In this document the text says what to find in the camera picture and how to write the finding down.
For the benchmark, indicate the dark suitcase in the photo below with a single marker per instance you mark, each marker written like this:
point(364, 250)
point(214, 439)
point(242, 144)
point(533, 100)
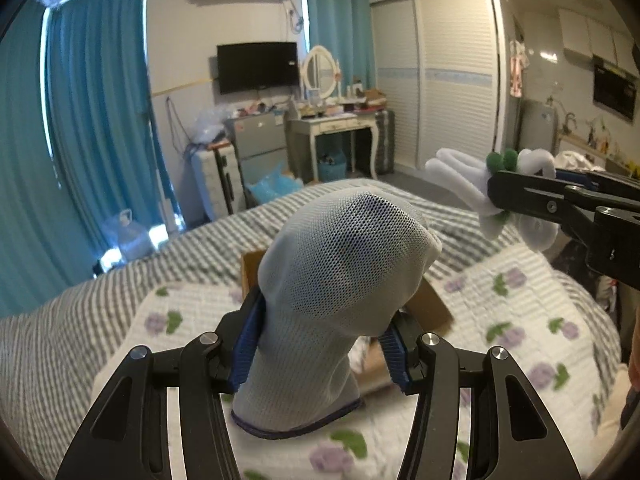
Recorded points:
point(385, 153)

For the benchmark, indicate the brown cardboard box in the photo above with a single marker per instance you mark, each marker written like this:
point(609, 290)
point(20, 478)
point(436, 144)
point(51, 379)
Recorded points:
point(424, 313)

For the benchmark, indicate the teal curtain middle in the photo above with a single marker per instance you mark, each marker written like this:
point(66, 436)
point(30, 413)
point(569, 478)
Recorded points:
point(100, 116)

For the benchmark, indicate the black range hood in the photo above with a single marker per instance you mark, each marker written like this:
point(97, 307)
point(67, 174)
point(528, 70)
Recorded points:
point(614, 89)

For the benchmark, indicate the clear plastic bag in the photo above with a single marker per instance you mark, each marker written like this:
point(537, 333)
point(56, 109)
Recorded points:
point(209, 124)

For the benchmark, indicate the floral quilted white blanket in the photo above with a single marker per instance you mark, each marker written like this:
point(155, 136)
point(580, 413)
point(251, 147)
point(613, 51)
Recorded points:
point(373, 445)

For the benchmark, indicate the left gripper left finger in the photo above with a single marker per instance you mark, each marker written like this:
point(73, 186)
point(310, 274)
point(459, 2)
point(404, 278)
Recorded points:
point(125, 433)

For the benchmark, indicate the white plush with green ring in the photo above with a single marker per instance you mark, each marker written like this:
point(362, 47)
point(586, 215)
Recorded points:
point(467, 177)

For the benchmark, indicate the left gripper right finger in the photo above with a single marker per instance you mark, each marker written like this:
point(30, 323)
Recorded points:
point(512, 435)

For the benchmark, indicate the black wall television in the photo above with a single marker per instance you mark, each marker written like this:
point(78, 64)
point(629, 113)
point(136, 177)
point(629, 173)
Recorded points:
point(257, 66)

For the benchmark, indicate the white clothes pile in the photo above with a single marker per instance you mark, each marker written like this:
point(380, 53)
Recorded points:
point(572, 160)

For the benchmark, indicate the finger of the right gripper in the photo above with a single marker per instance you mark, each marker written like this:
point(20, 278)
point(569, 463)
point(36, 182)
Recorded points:
point(599, 181)
point(534, 196)

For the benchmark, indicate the grey mini fridge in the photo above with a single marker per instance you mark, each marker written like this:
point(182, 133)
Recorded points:
point(260, 144)

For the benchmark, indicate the teal curtain right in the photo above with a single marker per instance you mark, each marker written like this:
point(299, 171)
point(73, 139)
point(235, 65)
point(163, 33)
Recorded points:
point(344, 27)

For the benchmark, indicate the blue plastic bag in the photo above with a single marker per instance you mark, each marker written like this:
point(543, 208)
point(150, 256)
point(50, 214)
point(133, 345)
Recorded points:
point(278, 183)

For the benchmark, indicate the teal curtain left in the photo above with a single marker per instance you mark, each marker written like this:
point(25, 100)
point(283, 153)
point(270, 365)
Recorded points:
point(31, 245)

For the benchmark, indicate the white louvered wardrobe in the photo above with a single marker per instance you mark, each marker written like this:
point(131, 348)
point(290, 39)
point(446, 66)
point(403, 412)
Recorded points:
point(443, 67)

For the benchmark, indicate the pink hanging garment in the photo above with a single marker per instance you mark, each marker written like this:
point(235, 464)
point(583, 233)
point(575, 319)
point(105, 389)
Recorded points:
point(519, 63)

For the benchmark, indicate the teal curtain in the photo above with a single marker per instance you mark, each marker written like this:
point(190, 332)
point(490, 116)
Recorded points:
point(31, 245)
point(344, 27)
point(100, 116)

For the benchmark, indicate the white suitcase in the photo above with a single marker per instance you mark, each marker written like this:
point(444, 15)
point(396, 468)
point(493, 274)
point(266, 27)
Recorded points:
point(218, 176)

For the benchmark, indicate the clear water jug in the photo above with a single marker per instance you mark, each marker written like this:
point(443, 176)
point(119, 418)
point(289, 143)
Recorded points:
point(129, 236)

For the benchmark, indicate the grey checked bed sheet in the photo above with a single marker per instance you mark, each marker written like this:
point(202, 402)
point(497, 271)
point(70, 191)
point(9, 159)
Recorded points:
point(55, 359)

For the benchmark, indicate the white oval vanity mirror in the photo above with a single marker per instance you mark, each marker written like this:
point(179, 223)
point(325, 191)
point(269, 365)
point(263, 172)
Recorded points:
point(319, 73)

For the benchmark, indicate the teal storage basket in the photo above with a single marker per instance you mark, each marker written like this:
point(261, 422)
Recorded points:
point(332, 166)

